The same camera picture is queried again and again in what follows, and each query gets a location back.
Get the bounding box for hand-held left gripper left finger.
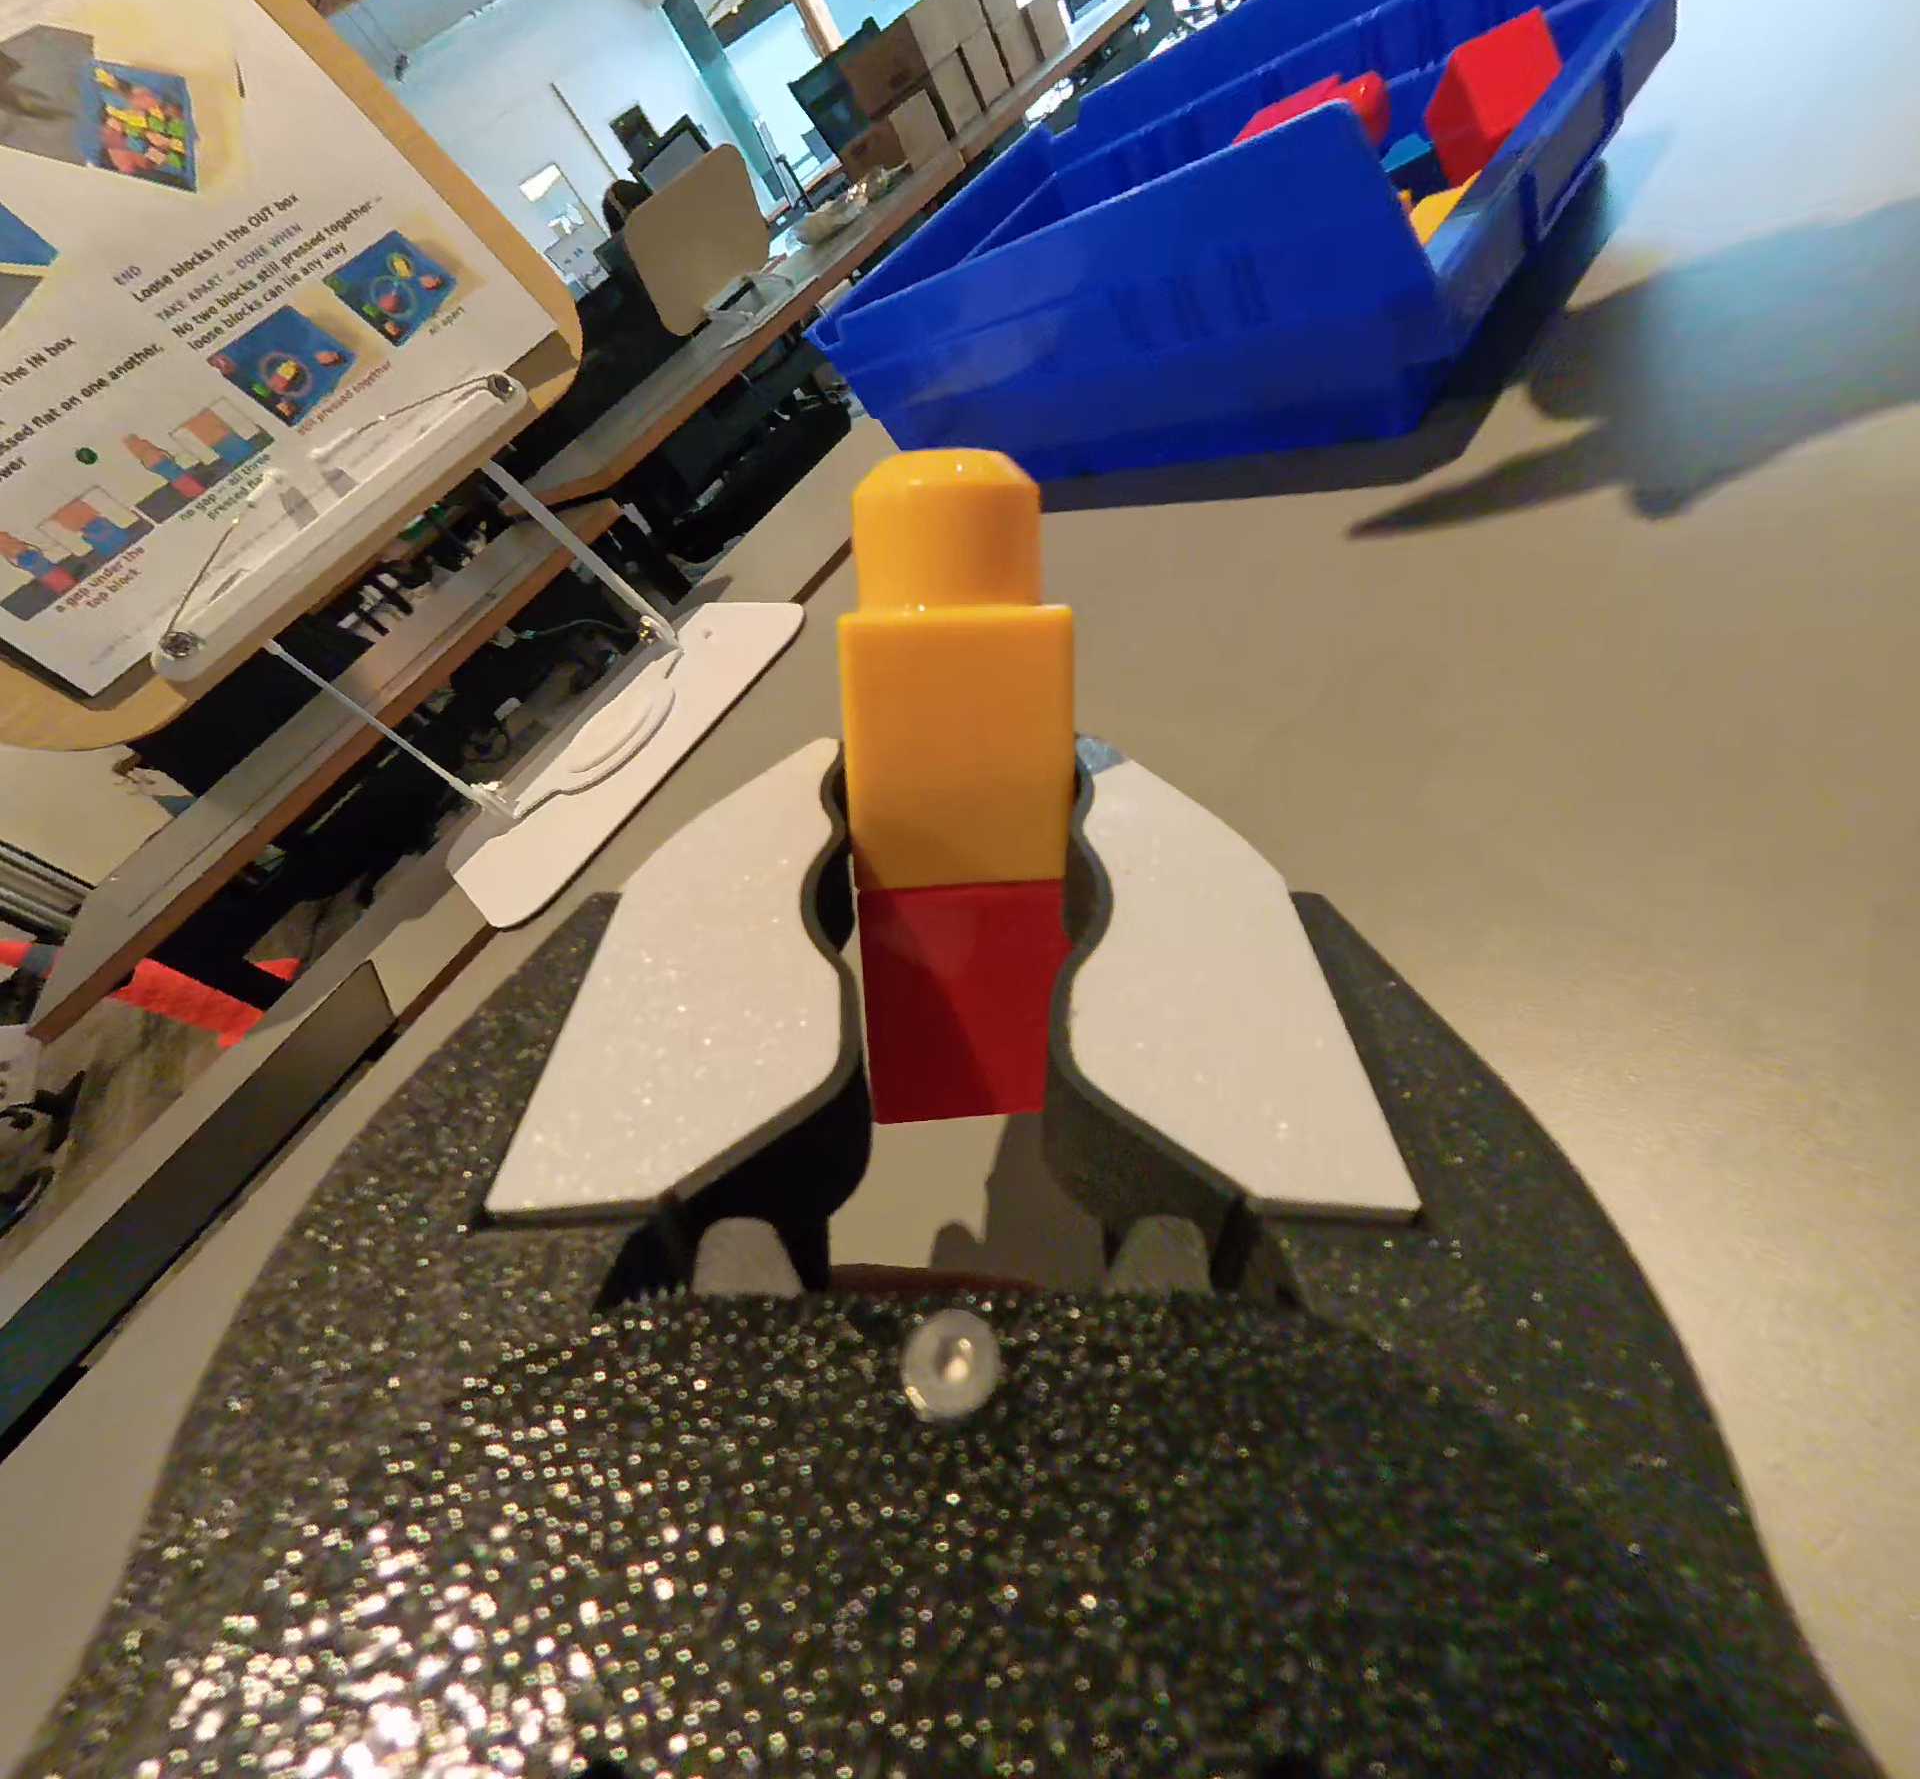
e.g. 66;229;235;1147
486;734;874;1291

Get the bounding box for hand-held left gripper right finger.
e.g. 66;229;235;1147
1043;734;1424;1304

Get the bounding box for pile of mega blocks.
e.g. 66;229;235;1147
1230;7;1563;243

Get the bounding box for red mega block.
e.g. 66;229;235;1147
856;881;1054;1127

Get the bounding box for yellow mega block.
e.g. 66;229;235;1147
838;444;1076;893

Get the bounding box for blue plastic bin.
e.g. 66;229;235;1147
807;0;1683;488

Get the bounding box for white easel stand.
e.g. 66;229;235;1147
154;372;807;932

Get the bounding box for red object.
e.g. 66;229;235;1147
0;936;301;1046

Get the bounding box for instruction sheet on stand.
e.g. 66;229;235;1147
0;0;584;760

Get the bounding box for stack of cardboard boxes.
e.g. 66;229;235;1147
838;0;1071;174

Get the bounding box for beige display board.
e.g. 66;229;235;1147
621;147;779;343

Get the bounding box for instruction poster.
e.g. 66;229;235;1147
0;0;532;701

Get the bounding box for black computer monitor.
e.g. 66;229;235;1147
792;19;890;152
621;108;708;192

